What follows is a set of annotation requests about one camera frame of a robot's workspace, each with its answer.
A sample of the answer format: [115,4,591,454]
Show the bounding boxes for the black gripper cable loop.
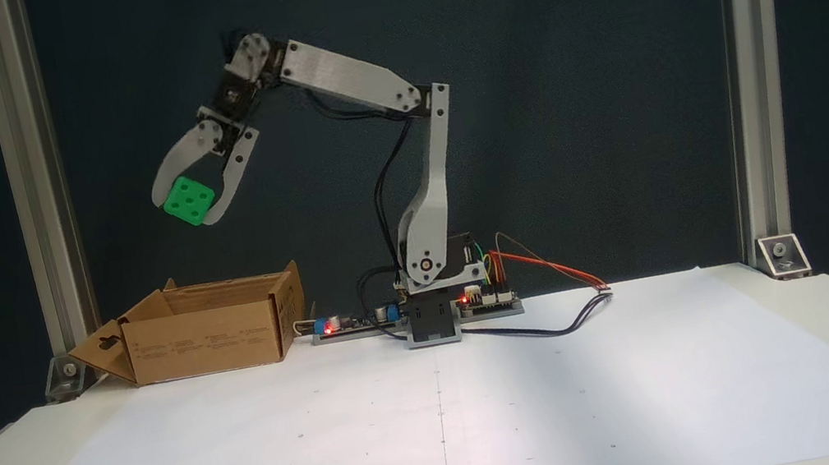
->
[303,74,398,131]

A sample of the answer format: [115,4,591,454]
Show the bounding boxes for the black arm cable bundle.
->
[359,112,441,289]

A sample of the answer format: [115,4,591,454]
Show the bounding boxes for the green die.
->
[159,172,221,232]

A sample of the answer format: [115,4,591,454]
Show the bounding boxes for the aluminium frame post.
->
[701,0,825,269]
[0,0,111,386]

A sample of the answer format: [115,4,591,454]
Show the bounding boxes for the motor driver circuit board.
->
[457,279,527,324]

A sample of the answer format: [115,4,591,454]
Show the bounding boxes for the open cardboard box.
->
[59,259,315,397]

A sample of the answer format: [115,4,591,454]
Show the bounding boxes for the green jumper wire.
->
[468,234,493,283]

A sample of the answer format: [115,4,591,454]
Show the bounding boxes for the orange red wires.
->
[486,231,612,309]

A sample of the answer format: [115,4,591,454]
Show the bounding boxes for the metal corner bracket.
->
[39,349,108,406]
[754,230,814,285]

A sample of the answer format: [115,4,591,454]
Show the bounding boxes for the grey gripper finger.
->
[142,119,237,211]
[189,126,274,228]

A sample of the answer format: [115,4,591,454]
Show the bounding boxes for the blue circuit board red LED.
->
[309,302,408,348]

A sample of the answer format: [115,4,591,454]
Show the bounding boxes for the black cable white connector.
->
[456,287,620,352]

